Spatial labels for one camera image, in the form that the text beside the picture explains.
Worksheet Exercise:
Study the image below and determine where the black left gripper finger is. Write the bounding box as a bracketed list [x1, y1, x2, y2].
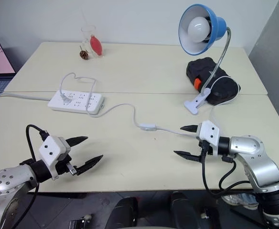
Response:
[65, 136, 89, 148]
[74, 155, 104, 177]

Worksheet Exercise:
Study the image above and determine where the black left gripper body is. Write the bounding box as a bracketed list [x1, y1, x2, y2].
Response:
[54, 154, 79, 177]

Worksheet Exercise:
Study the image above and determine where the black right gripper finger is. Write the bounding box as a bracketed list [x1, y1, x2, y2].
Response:
[180, 124, 199, 134]
[173, 150, 203, 163]

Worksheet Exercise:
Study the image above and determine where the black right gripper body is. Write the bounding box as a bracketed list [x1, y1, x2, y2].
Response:
[196, 140, 215, 160]

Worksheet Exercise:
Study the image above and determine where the white plug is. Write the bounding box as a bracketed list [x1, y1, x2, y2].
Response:
[61, 93, 72, 105]

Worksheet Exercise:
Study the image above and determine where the blue gooseneck clip desk lamp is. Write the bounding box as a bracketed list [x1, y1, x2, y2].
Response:
[178, 3, 233, 116]

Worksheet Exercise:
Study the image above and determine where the white power strip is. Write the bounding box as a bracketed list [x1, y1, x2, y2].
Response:
[47, 90, 105, 115]

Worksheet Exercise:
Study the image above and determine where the dark rounded shape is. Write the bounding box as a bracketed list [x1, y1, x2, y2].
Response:
[169, 190, 200, 229]

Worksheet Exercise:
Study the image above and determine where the shiny chrome metal part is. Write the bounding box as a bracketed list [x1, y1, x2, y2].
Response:
[68, 214, 93, 229]

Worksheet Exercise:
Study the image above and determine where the white sneaker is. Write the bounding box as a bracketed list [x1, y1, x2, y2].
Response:
[221, 192, 260, 211]

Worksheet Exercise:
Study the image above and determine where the black case with orange latch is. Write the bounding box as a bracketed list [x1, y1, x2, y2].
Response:
[185, 57, 242, 106]

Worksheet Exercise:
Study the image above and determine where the brown pine cone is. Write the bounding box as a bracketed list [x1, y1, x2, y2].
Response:
[79, 46, 90, 60]

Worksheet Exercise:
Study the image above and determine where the red rubber bulb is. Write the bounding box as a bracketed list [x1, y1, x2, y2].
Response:
[89, 34, 105, 58]

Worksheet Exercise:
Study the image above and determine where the white round light bulb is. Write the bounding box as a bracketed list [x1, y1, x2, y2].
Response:
[187, 17, 214, 44]

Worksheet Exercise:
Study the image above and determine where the clear glass beaker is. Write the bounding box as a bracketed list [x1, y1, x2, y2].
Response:
[80, 24, 97, 57]

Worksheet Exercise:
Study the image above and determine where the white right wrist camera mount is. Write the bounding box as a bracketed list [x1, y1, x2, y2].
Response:
[196, 120, 220, 157]

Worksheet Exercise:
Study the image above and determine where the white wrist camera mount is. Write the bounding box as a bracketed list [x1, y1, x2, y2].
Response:
[38, 135, 72, 179]
[196, 120, 220, 157]

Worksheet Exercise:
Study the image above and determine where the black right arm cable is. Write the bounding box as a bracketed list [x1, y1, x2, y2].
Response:
[200, 141, 253, 199]

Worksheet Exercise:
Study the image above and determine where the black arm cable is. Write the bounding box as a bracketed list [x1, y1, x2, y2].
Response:
[200, 141, 253, 199]
[17, 124, 50, 229]

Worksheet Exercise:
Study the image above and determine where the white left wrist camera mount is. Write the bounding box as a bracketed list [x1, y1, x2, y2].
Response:
[38, 135, 72, 179]

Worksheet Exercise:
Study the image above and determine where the white inline cord switch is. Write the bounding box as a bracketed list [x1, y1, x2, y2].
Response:
[139, 122, 159, 132]

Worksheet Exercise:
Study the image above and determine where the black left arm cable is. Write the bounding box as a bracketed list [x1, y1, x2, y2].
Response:
[17, 124, 50, 229]

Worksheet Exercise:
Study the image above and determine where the white lamp power cord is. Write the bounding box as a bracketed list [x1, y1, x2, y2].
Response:
[59, 72, 242, 138]

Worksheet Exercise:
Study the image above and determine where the grey power strip cable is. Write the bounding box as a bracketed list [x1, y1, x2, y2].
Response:
[0, 92, 54, 102]

